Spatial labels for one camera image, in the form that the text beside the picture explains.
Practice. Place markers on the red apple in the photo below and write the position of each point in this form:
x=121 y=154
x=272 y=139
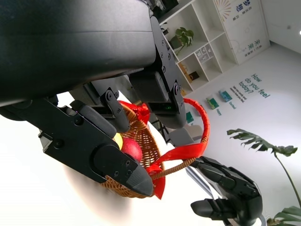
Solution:
x=132 y=149

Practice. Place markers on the yellow-green pear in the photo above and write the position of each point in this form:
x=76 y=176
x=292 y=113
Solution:
x=118 y=140

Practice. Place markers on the brown paper bag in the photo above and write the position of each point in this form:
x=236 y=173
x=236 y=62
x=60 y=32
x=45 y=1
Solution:
x=184 y=71

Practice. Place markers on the white printed wall panel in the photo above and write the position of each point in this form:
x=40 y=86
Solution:
x=244 y=30

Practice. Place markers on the small potted plant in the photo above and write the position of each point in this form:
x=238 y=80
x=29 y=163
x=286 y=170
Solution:
x=183 y=37

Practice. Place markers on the large monstera plant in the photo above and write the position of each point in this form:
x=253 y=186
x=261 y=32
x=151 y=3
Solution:
x=261 y=142

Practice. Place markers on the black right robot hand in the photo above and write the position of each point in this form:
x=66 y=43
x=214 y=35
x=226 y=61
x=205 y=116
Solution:
x=240 y=193

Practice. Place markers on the brown wicker basket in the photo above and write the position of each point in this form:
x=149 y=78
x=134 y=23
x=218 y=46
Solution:
x=145 y=141

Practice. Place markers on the white cube shelf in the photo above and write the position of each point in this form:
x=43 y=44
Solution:
x=207 y=30

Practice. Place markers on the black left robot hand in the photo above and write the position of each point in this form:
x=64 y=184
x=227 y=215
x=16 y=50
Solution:
x=70 y=47

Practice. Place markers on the grey chair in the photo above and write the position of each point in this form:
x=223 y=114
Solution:
x=182 y=136

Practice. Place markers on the wicker basket with red ribbon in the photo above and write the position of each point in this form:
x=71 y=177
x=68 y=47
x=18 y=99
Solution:
x=181 y=151

